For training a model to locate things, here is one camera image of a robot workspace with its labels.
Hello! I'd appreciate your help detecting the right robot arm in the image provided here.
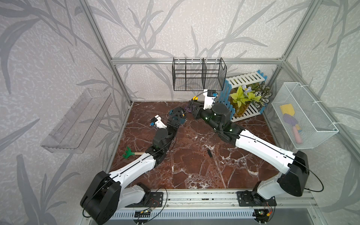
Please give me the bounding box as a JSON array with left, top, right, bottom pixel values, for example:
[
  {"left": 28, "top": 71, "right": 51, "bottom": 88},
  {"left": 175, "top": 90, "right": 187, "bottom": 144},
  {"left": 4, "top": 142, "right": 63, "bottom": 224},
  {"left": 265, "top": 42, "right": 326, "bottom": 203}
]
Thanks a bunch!
[{"left": 187, "top": 100, "right": 310, "bottom": 200}]

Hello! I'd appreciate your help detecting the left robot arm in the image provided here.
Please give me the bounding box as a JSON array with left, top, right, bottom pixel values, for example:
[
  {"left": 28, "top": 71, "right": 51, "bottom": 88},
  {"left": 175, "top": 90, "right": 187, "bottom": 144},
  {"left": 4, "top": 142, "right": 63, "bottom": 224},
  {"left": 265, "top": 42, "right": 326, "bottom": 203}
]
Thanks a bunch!
[{"left": 80, "top": 107, "right": 186, "bottom": 225}]

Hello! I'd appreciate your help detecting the blue white slatted crate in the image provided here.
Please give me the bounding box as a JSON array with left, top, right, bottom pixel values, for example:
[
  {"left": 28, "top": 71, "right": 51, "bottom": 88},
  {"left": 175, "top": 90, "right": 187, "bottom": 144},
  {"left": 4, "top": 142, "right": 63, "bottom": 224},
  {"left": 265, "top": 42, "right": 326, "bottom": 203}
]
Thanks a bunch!
[{"left": 217, "top": 70, "right": 272, "bottom": 122}]

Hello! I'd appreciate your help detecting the green potted plant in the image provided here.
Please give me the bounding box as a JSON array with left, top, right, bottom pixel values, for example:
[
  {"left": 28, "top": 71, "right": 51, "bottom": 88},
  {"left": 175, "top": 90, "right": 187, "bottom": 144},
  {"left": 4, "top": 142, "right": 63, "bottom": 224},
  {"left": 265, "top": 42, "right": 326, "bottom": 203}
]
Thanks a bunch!
[{"left": 229, "top": 82, "right": 272, "bottom": 118}]

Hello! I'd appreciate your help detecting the yellow sponge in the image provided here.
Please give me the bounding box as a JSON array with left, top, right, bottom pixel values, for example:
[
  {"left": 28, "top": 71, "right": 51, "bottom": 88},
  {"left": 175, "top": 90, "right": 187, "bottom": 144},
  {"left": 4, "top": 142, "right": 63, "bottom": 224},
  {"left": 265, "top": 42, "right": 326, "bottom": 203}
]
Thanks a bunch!
[{"left": 280, "top": 104, "right": 295, "bottom": 116}]

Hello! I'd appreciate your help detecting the white mesh basket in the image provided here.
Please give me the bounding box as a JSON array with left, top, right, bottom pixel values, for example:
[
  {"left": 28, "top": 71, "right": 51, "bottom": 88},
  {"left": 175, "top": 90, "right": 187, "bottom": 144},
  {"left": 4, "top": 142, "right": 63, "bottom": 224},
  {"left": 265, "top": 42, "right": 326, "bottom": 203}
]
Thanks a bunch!
[{"left": 271, "top": 82, "right": 338, "bottom": 150}]

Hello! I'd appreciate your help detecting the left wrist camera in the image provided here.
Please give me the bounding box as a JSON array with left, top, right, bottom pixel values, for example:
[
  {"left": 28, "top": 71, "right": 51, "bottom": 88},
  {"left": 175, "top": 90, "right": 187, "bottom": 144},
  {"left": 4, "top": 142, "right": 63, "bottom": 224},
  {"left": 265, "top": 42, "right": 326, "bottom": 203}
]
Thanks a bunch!
[{"left": 150, "top": 115, "right": 167, "bottom": 128}]

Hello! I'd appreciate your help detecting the black wire basket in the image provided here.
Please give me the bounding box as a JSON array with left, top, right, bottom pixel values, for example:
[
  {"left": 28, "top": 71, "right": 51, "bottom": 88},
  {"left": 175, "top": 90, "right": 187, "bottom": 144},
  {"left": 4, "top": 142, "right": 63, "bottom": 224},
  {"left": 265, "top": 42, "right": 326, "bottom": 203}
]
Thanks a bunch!
[{"left": 172, "top": 58, "right": 227, "bottom": 92}]

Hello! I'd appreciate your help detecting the green rake wooden handle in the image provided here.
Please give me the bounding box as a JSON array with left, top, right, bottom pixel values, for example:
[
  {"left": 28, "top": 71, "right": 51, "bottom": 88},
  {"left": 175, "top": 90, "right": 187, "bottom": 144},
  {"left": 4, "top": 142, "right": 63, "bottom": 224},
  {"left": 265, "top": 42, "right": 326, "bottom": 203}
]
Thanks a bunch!
[{"left": 122, "top": 146, "right": 144, "bottom": 159}]

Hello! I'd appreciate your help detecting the aluminium front rail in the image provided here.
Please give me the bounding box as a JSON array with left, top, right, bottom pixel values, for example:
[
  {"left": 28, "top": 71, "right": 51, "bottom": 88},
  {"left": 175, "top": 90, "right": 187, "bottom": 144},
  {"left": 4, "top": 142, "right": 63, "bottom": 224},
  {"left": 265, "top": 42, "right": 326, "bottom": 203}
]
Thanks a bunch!
[{"left": 120, "top": 188, "right": 318, "bottom": 210}]

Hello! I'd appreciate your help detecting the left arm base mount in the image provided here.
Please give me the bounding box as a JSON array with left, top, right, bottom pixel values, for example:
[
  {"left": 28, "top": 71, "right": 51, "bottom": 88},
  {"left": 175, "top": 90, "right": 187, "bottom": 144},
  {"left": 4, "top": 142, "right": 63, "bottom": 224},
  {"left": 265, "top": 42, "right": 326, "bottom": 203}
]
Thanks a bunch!
[{"left": 126, "top": 183, "right": 164, "bottom": 208}]

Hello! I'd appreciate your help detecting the purple trowel pink handle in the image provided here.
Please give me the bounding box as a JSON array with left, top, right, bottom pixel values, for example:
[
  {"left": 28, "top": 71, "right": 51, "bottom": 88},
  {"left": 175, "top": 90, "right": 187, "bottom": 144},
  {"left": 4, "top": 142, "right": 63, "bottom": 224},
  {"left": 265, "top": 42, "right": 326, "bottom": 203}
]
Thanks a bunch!
[{"left": 283, "top": 113, "right": 303, "bottom": 144}]

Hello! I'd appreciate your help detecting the clear plastic wall shelf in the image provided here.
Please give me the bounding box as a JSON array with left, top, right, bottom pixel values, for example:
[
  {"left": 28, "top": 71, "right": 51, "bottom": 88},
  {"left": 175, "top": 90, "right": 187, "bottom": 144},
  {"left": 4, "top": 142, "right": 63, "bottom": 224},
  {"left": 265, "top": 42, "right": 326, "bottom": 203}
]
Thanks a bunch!
[{"left": 40, "top": 88, "right": 113, "bottom": 154}]

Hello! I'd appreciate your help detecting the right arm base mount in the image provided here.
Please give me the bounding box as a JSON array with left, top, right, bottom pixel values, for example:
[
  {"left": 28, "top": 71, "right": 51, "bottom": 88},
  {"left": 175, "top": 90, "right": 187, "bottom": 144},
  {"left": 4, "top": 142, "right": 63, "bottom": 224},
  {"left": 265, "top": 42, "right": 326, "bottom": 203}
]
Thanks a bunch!
[{"left": 236, "top": 181, "right": 277, "bottom": 207}]

